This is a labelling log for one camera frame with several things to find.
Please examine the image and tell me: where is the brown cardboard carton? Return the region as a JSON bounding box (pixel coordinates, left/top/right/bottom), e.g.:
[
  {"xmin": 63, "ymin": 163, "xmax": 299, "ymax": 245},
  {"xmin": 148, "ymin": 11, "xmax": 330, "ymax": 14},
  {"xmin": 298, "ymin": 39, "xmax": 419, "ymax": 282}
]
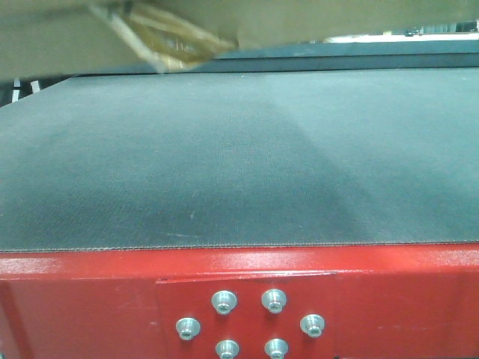
[{"xmin": 1, "ymin": 1, "xmax": 478, "ymax": 80}]

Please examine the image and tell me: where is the silver flange bolt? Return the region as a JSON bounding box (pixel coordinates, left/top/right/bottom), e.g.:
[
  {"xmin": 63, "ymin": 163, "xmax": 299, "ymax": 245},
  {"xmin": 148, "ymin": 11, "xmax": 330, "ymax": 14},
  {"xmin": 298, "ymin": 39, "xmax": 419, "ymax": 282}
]
[
  {"xmin": 261, "ymin": 289, "xmax": 287, "ymax": 314},
  {"xmin": 300, "ymin": 313, "xmax": 326, "ymax": 338},
  {"xmin": 215, "ymin": 340, "xmax": 240, "ymax": 359},
  {"xmin": 175, "ymin": 317, "xmax": 201, "ymax": 341},
  {"xmin": 264, "ymin": 338, "xmax": 289, "ymax": 359},
  {"xmin": 211, "ymin": 290, "xmax": 238, "ymax": 316}
]

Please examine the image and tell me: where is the dark conveyor belt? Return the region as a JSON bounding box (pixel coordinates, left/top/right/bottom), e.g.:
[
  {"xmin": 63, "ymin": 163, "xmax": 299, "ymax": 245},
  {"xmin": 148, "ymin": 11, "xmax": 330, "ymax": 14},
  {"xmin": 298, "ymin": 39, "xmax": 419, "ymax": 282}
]
[{"xmin": 1, "ymin": 38, "xmax": 478, "ymax": 252}]

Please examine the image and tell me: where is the red conveyor frame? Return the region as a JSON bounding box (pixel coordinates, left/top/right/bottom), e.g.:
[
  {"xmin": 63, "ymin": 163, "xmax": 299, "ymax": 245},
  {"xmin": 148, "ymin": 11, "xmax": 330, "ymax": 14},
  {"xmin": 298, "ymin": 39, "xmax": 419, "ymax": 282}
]
[{"xmin": 1, "ymin": 244, "xmax": 478, "ymax": 358}]

